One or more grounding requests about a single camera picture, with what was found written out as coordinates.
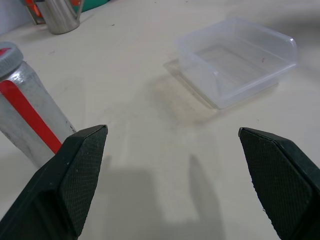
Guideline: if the red and grey box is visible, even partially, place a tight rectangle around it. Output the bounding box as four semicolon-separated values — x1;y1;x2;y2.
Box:
24;0;46;25

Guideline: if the clear plastic container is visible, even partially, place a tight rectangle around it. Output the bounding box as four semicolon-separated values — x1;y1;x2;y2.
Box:
163;16;298;111

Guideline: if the grey ribbed bottle cap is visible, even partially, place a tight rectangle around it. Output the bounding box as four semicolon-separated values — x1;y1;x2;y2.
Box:
0;41;24;77

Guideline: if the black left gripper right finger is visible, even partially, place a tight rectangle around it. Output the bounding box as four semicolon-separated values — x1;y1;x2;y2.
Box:
238;126;320;240

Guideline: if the white bottle with red stripe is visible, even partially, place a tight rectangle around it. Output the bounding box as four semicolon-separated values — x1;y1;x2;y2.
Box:
0;60;78;169

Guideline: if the teal green object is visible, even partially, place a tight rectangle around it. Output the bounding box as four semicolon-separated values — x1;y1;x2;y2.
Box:
80;0;111;13

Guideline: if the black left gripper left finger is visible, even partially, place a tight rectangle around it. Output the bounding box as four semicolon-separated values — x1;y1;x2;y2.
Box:
0;124;109;240

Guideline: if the stainless steel cup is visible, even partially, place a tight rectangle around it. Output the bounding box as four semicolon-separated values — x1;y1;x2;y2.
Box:
43;0;85;35

